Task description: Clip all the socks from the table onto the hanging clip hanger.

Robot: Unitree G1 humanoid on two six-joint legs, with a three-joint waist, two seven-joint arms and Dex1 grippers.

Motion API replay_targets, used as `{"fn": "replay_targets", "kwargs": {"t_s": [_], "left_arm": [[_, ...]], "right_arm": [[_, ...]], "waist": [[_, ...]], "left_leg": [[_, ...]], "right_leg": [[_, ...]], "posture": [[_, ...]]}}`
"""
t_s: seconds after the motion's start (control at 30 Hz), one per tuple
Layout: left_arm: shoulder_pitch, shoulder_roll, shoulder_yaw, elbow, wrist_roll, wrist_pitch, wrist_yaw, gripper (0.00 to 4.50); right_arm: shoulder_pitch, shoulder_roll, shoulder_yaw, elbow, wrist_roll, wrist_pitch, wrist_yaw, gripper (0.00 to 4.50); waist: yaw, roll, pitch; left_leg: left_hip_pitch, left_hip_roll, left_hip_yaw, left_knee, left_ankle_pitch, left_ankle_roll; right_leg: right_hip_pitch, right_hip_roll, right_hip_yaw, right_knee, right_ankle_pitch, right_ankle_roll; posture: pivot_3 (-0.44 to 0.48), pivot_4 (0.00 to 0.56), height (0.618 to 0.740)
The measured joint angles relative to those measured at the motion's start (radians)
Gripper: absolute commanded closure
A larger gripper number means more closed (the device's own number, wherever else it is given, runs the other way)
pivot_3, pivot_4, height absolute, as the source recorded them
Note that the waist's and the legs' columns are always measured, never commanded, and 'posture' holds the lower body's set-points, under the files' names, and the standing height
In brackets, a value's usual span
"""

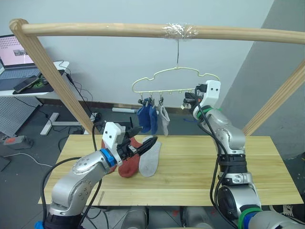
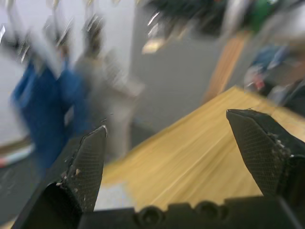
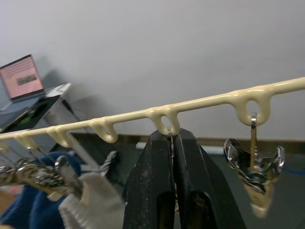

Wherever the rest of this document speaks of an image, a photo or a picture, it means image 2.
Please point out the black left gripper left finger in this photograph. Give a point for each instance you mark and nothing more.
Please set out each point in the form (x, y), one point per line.
(83, 171)

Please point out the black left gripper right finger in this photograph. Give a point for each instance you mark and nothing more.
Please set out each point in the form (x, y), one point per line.
(264, 148)

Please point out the hanging clip hanger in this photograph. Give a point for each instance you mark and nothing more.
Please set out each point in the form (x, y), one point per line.
(54, 26)

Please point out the blue sock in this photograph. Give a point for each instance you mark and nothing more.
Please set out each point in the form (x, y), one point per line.
(48, 109)

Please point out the grey sock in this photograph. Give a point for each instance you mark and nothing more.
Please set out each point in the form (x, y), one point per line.
(107, 95)

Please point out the wooden table leg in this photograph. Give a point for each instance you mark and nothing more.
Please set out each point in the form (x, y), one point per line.
(224, 66)

